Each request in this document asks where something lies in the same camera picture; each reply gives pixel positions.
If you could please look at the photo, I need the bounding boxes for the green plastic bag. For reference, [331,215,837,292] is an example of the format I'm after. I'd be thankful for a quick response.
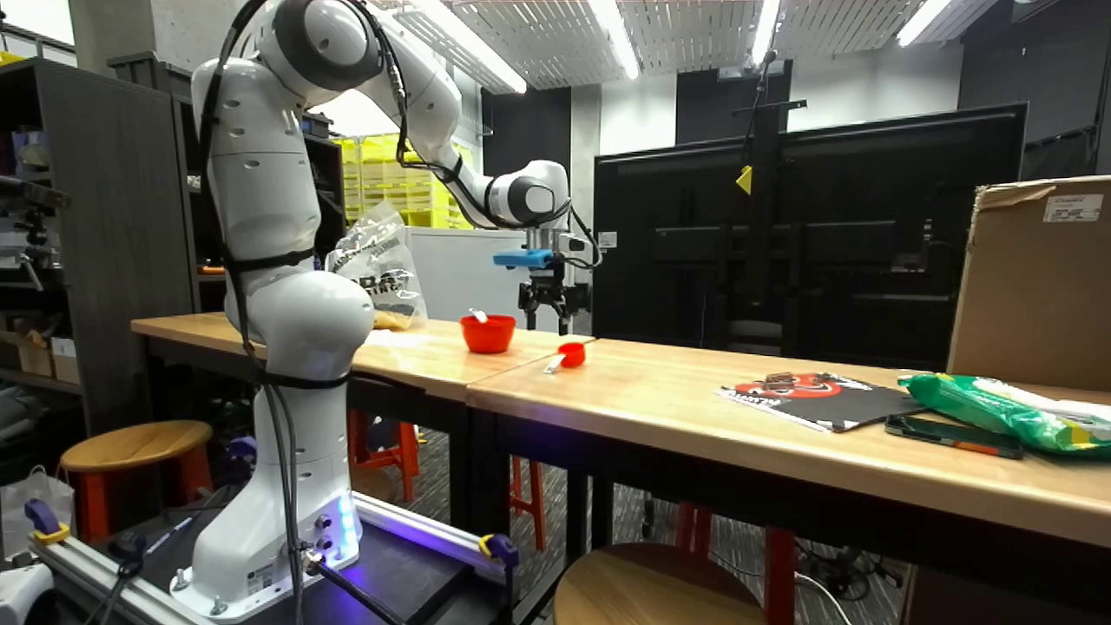
[898,370,1111,460]

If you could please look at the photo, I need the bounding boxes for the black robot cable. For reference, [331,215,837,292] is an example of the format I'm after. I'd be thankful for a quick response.
[200,0,351,625]

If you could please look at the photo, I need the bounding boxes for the purple yellow clamp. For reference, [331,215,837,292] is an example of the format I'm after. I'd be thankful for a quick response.
[476,532,520,569]
[22,497,75,548]

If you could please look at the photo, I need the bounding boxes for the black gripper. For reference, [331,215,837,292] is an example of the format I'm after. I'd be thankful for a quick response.
[517,259,581,341]

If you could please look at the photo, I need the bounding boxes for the brown cardboard box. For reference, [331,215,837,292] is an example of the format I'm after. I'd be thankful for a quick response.
[943,170,1111,397]

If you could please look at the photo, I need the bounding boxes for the round wooden stool red legs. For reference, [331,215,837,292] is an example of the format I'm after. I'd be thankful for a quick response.
[54,417,221,548]

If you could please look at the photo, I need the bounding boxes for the dark flat packet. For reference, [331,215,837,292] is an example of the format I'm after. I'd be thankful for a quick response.
[722,369,917,436]

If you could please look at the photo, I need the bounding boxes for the round wooden stool seat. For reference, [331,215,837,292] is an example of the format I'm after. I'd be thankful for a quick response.
[552,540,770,625]

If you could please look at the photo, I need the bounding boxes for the long ceiling light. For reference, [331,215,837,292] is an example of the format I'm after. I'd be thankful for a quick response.
[746,0,782,68]
[586,0,641,82]
[896,0,965,48]
[397,0,532,97]

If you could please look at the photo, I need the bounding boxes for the clear crumpled plastic bag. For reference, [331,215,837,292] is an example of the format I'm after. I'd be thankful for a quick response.
[325,202,429,325]

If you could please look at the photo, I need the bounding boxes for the dark shelving unit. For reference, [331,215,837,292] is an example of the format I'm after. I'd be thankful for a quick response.
[0,56,200,436]

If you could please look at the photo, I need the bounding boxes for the red plastic bowl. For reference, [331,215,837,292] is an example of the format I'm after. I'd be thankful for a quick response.
[457,309,520,358]

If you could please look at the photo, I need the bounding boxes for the black cabinet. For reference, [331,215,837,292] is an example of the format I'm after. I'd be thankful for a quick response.
[307,134,347,255]

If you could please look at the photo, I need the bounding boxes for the red metal stool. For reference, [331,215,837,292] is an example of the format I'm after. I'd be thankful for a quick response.
[507,451,550,555]
[345,402,427,505]
[672,498,802,625]

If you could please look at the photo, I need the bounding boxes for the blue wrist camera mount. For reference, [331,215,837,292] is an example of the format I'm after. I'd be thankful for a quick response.
[490,245,559,275]

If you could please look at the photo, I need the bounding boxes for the yellow storage bins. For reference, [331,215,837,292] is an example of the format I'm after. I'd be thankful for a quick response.
[340,133,480,233]

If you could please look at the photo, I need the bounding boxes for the aluminium robot base platform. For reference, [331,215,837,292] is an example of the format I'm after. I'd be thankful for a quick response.
[32,488,524,625]

